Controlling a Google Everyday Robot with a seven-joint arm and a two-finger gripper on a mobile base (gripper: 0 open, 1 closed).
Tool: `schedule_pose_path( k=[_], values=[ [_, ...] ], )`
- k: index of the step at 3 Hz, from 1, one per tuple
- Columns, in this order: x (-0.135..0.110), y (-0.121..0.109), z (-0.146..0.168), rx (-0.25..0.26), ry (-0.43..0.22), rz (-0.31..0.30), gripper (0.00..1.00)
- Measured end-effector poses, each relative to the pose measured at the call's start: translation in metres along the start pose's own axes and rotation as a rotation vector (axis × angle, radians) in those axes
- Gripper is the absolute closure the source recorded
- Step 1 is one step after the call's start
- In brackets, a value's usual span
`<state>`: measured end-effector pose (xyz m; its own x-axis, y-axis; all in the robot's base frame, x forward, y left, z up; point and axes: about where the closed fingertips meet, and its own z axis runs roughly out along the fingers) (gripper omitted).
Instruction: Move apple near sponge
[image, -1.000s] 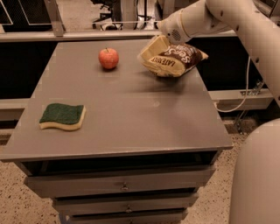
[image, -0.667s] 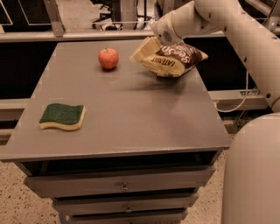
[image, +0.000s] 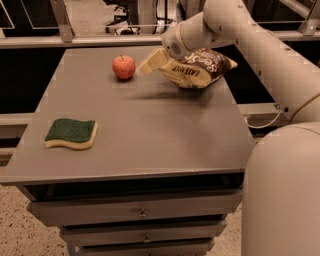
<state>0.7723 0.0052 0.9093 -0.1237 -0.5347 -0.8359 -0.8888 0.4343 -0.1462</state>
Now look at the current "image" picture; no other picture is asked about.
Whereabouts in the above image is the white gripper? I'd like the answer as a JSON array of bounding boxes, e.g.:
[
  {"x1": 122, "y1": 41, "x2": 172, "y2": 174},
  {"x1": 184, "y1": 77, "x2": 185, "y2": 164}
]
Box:
[{"x1": 137, "y1": 24, "x2": 187, "y2": 75}]

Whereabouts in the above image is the red apple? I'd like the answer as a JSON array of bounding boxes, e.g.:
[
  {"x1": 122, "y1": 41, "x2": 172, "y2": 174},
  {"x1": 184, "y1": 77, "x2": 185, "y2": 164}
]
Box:
[{"x1": 112, "y1": 55, "x2": 136, "y2": 80}]

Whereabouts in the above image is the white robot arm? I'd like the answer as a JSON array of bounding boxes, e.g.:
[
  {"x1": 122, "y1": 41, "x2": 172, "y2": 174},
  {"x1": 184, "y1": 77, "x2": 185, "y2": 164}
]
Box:
[{"x1": 139, "y1": 0, "x2": 320, "y2": 256}]

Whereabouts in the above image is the green and yellow sponge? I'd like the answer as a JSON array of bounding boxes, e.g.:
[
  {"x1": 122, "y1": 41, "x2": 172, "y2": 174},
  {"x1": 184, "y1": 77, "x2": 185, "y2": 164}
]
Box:
[{"x1": 44, "y1": 118, "x2": 98, "y2": 150}]

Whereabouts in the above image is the brown yellow chip bag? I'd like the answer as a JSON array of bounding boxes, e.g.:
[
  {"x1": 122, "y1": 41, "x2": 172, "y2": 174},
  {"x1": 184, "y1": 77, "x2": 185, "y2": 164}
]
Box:
[{"x1": 159, "y1": 48, "x2": 238, "y2": 89}]

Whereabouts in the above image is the grey drawer cabinet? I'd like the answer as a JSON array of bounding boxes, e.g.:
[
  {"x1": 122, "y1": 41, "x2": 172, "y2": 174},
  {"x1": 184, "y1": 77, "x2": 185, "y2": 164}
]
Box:
[{"x1": 0, "y1": 44, "x2": 256, "y2": 256}]

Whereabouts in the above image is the grey metal railing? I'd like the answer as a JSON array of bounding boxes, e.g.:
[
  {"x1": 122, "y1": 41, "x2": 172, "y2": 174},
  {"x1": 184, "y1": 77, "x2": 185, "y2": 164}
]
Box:
[{"x1": 0, "y1": 0, "x2": 320, "y2": 49}]

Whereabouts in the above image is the top grey drawer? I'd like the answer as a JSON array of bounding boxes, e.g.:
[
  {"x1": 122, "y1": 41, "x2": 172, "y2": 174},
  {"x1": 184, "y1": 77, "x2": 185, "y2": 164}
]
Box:
[{"x1": 28, "y1": 189, "x2": 242, "y2": 226}]

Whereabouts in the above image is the grey drawer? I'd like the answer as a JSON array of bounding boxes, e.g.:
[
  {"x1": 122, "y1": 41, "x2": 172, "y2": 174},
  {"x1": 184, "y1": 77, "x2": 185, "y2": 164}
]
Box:
[
  {"x1": 72, "y1": 238, "x2": 214, "y2": 256},
  {"x1": 61, "y1": 219, "x2": 226, "y2": 246},
  {"x1": 28, "y1": 189, "x2": 242, "y2": 226}
]

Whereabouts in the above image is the middle grey drawer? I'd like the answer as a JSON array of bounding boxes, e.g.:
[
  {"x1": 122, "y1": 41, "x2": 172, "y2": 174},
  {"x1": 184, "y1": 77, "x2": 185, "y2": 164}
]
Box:
[{"x1": 61, "y1": 219, "x2": 226, "y2": 246}]

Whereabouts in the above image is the bottom grey drawer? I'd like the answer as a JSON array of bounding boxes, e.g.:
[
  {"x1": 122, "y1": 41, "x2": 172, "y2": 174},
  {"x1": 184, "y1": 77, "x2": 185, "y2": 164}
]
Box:
[{"x1": 72, "y1": 238, "x2": 214, "y2": 256}]

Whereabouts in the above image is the white cable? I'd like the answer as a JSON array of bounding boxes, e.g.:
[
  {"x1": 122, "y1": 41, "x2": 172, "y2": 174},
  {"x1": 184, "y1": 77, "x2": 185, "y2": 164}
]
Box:
[{"x1": 245, "y1": 103, "x2": 282, "y2": 130}]

